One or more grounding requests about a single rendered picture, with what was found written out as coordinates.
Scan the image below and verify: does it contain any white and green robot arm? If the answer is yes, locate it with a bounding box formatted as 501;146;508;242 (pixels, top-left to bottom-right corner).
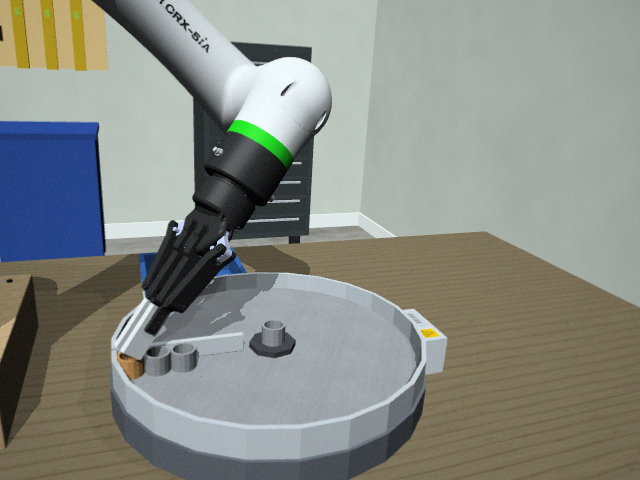
92;0;332;206

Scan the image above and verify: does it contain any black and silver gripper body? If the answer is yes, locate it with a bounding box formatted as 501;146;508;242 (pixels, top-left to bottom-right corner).
184;176;255;257

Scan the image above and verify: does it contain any grey metal bushing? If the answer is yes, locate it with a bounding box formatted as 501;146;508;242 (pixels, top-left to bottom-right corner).
170;342;197;373
144;345;171;376
261;319;285;347

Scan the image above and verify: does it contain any bronze bushing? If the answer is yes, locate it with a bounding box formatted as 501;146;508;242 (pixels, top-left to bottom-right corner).
117;352;145;380

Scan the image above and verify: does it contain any blue square tray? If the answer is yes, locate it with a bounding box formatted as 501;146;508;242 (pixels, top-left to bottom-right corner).
139;253;247;299

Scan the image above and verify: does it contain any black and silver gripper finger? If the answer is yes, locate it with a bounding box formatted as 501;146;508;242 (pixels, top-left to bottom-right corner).
120;223;236;360
114;218;197;349

